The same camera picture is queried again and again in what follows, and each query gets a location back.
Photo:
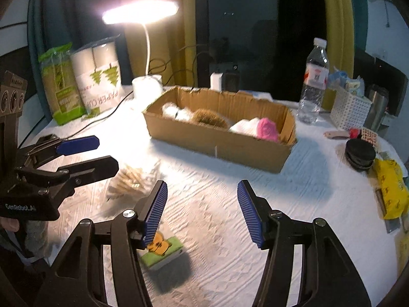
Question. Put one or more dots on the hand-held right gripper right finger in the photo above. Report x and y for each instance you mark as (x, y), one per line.
(252, 214)

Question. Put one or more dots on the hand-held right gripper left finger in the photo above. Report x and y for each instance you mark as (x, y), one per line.
(155, 211)

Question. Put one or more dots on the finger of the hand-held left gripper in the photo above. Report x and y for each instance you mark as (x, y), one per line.
(78, 145)
(92, 168)

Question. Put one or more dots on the bag of cotton swabs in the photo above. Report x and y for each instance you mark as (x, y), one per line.
(127, 179)

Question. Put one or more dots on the knotted grey socks pair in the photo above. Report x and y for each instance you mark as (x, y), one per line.
(36, 236)

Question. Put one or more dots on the green cartoon small box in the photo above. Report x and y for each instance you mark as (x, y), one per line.
(163, 251)

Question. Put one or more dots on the cardboard box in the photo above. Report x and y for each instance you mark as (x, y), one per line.
(223, 152)

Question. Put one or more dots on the pink plush toy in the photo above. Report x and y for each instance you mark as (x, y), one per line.
(267, 129)

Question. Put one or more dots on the clear bag of cotton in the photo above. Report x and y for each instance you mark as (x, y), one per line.
(244, 126)

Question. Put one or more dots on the white soft bundle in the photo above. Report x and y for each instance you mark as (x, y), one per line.
(175, 112)

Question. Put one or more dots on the person's left hand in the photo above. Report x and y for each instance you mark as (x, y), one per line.
(9, 224)

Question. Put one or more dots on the green paper cup package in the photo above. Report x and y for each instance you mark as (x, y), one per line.
(62, 96)

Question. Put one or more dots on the white paper cup package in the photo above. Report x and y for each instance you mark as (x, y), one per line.
(99, 92)

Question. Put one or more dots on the white desk lamp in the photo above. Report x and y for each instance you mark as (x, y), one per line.
(147, 86)

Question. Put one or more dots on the pinkish small tool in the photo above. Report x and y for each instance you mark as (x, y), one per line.
(335, 135)

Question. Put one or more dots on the blue white flat packet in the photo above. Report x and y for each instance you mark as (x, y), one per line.
(255, 95)

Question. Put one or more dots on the black round case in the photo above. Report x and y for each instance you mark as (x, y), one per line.
(360, 155)

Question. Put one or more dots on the small red item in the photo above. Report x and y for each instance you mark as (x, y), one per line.
(354, 133)

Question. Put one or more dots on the clear water bottle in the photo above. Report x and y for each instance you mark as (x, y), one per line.
(311, 96)

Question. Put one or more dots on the wide teal curtain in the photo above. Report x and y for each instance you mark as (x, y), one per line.
(64, 12)

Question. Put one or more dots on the white charger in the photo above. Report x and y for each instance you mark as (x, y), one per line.
(216, 81)

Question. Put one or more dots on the dotted card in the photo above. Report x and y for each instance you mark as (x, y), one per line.
(370, 139)

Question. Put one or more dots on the yellow plastic packet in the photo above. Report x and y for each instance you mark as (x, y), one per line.
(391, 188)

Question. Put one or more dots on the wide yellow curtain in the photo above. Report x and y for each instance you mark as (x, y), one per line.
(179, 44)

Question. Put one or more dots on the white plastic basket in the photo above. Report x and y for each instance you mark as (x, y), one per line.
(350, 108)

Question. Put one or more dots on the pale yellow packet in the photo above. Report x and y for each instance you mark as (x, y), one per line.
(403, 251)

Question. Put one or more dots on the steel thermos flask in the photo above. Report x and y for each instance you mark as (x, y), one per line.
(375, 108)

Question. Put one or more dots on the blue packets in basket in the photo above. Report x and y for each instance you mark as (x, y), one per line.
(343, 80)

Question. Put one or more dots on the dark glass window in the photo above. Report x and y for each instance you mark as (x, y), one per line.
(255, 22)

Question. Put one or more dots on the black electronic device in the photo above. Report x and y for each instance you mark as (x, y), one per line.
(393, 80)

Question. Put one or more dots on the narrow yellow curtain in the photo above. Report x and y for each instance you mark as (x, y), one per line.
(337, 38)

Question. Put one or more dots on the narrow teal curtain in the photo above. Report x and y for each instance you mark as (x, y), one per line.
(359, 22)

